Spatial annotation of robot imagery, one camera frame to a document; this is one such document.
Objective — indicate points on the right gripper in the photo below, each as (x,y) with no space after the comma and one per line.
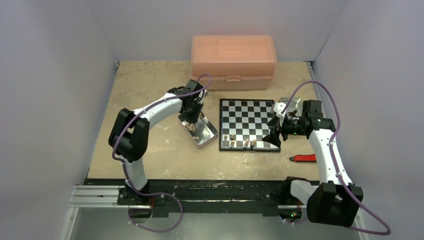
(281,127)

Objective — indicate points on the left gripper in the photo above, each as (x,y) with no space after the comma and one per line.
(192,119)

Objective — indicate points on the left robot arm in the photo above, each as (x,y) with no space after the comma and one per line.
(129,136)

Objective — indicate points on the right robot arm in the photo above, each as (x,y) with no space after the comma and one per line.
(332,202)

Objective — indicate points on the light wooden chess pieces pile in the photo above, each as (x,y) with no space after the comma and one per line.
(191,129)

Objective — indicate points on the black white chess board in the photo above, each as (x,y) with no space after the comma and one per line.
(247,119)

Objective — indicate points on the gold metal tin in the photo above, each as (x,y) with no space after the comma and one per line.
(294,109)

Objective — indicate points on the silver pink metal tin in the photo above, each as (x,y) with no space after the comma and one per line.
(205,130)

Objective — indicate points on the red black utility knife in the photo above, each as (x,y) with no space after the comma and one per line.
(310,158)

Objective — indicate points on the pink plastic storage box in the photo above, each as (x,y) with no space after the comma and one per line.
(235,62)

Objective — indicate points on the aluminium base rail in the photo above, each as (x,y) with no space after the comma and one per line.
(269,198)

